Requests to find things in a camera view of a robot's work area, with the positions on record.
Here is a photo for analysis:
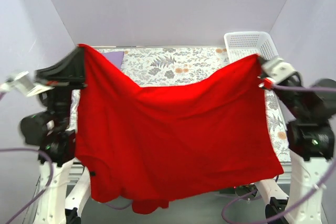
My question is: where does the white plastic basket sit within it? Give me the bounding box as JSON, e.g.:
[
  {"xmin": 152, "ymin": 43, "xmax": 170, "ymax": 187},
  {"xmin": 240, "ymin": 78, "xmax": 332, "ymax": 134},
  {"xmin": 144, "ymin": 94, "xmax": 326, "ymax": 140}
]
[{"xmin": 224, "ymin": 31, "xmax": 278, "ymax": 63}]

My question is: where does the red t shirt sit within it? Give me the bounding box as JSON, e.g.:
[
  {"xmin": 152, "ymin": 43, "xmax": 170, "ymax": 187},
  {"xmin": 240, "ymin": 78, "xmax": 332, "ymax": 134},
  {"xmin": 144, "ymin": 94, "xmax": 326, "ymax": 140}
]
[{"xmin": 76, "ymin": 45, "xmax": 283, "ymax": 214}]

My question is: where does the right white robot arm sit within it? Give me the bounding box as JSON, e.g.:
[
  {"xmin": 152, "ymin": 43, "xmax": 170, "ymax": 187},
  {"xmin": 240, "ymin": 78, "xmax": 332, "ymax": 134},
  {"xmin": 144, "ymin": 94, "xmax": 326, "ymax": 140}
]
[{"xmin": 256, "ymin": 56, "xmax": 335, "ymax": 223}]

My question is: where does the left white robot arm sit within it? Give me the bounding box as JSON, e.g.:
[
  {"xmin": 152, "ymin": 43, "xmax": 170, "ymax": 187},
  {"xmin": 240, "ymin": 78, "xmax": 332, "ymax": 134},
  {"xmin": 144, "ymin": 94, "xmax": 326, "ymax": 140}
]
[{"xmin": 19, "ymin": 47, "xmax": 90, "ymax": 223}]

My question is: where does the folded purple t shirt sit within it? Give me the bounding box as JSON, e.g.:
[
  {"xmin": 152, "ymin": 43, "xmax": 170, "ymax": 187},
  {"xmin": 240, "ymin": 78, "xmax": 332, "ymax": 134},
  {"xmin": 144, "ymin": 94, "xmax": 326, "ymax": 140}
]
[{"xmin": 102, "ymin": 51, "xmax": 124, "ymax": 70}]

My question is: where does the floral patterned table mat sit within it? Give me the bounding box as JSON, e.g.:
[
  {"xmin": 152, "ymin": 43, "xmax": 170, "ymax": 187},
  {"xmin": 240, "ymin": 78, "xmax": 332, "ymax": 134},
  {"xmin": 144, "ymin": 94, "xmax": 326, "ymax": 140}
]
[{"xmin": 69, "ymin": 47, "xmax": 291, "ymax": 163}]

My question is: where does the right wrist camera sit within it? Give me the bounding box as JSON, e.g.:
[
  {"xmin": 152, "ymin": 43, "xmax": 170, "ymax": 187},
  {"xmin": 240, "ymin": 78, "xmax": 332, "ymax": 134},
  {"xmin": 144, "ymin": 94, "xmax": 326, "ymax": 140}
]
[{"xmin": 259, "ymin": 56, "xmax": 296, "ymax": 90}]

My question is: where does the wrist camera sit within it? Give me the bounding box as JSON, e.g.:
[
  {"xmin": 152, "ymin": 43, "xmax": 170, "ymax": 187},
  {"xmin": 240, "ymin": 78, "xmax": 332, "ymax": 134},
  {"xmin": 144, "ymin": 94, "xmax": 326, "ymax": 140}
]
[
  {"xmin": 1, "ymin": 71, "xmax": 52, "ymax": 97},
  {"xmin": 259, "ymin": 56, "xmax": 296, "ymax": 90}
]

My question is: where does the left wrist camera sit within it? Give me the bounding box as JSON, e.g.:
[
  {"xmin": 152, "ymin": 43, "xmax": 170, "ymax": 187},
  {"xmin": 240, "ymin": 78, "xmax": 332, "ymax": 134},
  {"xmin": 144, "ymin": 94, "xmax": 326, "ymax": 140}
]
[{"xmin": 1, "ymin": 71, "xmax": 52, "ymax": 97}]

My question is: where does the aluminium frame rail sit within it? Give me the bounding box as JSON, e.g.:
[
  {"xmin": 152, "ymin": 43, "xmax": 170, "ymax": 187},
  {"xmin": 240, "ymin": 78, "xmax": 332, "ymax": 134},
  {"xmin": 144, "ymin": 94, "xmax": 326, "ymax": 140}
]
[{"xmin": 68, "ymin": 159, "xmax": 291, "ymax": 186}]

